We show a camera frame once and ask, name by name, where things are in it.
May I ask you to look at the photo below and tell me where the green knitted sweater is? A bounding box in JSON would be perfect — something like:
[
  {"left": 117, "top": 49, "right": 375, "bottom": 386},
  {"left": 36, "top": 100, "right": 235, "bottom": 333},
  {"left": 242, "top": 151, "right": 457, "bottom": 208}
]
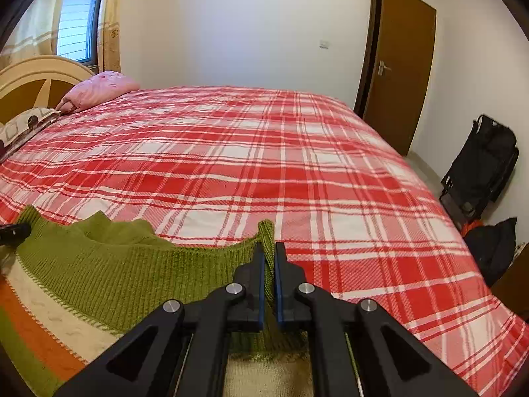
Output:
[{"left": 0, "top": 205, "right": 315, "bottom": 397}]

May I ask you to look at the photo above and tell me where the white brown patterned pillow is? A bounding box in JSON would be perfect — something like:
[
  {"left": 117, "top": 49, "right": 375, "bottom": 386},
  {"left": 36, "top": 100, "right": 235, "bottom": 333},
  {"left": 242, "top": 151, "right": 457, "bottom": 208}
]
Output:
[{"left": 1, "top": 108, "right": 60, "bottom": 162}]

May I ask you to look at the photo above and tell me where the cream wooden headboard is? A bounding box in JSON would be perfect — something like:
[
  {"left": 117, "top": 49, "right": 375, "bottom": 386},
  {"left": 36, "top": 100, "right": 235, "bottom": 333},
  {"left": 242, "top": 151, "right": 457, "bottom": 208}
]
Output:
[{"left": 1, "top": 56, "right": 94, "bottom": 125}]

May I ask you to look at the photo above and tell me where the brown wooden furniture corner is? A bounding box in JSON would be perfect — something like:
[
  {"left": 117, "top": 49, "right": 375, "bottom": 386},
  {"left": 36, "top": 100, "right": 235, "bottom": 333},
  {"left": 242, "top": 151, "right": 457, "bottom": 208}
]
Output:
[{"left": 491, "top": 243, "right": 529, "bottom": 323}]

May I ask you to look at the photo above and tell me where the black bag on floor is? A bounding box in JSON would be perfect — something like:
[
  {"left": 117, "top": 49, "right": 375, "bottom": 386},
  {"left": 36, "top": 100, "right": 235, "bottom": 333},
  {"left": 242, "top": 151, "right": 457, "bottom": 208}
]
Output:
[{"left": 464, "top": 217, "right": 517, "bottom": 288}]

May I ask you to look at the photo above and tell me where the pink pillow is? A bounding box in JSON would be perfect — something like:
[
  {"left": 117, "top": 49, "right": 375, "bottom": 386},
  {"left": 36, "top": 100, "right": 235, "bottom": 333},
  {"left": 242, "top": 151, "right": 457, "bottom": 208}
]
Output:
[{"left": 55, "top": 71, "right": 140, "bottom": 114}]

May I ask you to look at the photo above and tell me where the red white plaid bedspread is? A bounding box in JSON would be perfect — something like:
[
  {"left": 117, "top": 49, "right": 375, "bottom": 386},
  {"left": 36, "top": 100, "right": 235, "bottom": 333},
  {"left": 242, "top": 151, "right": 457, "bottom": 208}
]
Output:
[{"left": 1, "top": 87, "right": 528, "bottom": 396}]

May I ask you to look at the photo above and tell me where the left beige curtain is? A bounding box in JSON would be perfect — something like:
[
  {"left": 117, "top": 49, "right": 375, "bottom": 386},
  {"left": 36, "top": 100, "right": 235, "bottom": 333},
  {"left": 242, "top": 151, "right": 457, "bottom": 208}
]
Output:
[{"left": 1, "top": 0, "right": 64, "bottom": 69}]

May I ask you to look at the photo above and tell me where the beige curtain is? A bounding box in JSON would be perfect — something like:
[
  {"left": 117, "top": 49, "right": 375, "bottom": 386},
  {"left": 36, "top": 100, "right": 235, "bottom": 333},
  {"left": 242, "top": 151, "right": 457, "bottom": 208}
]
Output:
[
  {"left": 1, "top": 0, "right": 64, "bottom": 69},
  {"left": 97, "top": 0, "right": 121, "bottom": 73}
]

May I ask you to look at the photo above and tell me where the black folded stroller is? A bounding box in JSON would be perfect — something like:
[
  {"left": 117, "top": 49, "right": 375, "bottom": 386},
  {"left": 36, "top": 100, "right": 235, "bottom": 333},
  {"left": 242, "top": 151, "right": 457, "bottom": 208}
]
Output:
[{"left": 439, "top": 114, "right": 519, "bottom": 222}]

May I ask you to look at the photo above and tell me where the right beige curtain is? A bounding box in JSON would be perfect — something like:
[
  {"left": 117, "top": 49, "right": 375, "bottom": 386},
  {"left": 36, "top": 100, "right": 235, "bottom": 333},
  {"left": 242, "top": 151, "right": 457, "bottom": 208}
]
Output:
[{"left": 97, "top": 0, "right": 121, "bottom": 73}]

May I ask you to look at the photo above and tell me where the brown wooden door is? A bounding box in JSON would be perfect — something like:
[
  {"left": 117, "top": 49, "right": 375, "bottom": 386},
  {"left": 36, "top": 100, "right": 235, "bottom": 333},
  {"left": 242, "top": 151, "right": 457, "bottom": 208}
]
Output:
[{"left": 354, "top": 0, "right": 437, "bottom": 156}]

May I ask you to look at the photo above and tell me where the window with dark frame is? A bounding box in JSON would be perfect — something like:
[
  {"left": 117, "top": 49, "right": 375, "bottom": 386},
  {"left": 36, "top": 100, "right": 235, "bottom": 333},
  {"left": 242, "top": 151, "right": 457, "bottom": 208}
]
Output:
[{"left": 57, "top": 0, "right": 101, "bottom": 73}]

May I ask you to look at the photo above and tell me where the silver door handle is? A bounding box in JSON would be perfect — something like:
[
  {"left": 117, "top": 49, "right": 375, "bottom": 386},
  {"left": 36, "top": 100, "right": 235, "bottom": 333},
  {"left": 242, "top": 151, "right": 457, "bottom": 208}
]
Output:
[{"left": 377, "top": 60, "right": 392, "bottom": 76}]

